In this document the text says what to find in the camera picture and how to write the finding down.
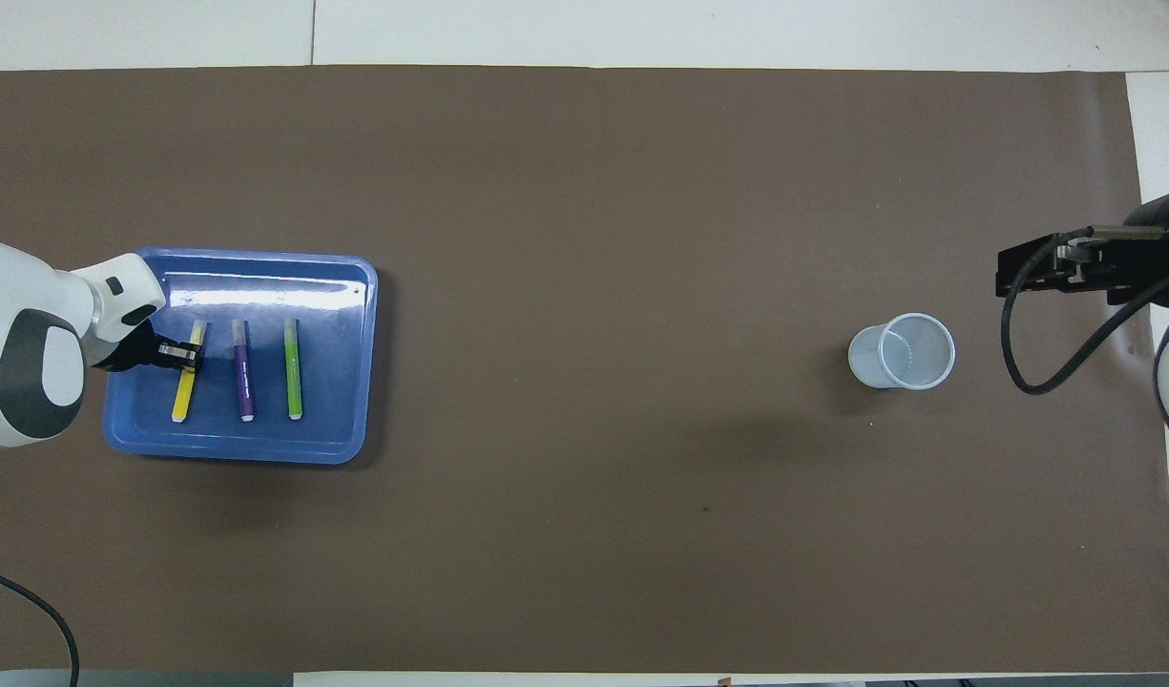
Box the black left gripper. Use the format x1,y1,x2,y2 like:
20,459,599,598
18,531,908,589
88,324,203,373

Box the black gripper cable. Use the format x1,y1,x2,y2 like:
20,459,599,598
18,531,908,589
999,226,1169,394
0,565,79,687

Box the brown table mat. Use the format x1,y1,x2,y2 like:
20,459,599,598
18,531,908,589
0,65,1169,674

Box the purple marker pen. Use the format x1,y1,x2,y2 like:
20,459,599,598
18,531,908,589
232,320,256,423

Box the translucent plastic cup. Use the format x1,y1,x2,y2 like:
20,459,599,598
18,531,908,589
847,313,956,391

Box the yellow marker pen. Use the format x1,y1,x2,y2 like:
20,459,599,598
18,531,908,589
171,320,209,424

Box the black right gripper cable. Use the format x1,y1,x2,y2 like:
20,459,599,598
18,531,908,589
999,226,1169,394

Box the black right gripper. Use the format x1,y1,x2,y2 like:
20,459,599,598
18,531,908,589
996,194,1169,306

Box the green marker pen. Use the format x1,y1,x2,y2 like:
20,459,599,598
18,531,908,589
283,318,303,421

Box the blue plastic tray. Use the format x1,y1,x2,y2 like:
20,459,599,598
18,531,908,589
103,247,379,467

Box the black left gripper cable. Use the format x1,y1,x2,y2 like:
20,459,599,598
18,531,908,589
0,565,79,687

